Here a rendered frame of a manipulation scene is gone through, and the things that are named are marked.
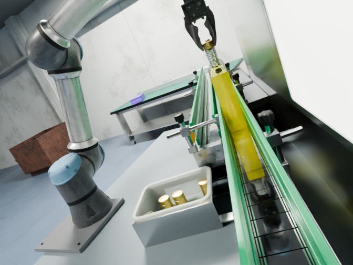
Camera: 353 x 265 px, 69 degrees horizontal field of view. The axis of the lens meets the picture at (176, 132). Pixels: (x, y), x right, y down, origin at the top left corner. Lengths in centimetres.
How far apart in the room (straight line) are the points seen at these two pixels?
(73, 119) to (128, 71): 430
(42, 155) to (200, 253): 540
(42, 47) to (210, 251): 69
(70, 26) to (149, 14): 406
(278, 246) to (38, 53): 76
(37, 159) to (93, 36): 276
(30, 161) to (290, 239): 595
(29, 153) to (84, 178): 517
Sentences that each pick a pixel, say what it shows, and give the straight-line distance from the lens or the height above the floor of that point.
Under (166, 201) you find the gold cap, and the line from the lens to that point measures 76.
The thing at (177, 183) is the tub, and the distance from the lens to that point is 80.
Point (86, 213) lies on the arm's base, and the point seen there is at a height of 81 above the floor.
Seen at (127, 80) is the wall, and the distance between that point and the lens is 533.
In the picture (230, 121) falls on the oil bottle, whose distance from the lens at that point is 82.
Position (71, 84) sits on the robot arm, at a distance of 98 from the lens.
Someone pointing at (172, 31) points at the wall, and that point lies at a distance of 468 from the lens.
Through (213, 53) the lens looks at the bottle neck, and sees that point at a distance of 79.
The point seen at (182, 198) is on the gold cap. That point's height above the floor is 80.
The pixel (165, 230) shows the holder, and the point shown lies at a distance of 70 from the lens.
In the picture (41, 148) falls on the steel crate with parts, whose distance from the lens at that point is 583.
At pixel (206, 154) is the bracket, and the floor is 87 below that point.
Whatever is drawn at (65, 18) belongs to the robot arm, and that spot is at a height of 137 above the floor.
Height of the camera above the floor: 118
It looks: 16 degrees down
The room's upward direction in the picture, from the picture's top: 24 degrees counter-clockwise
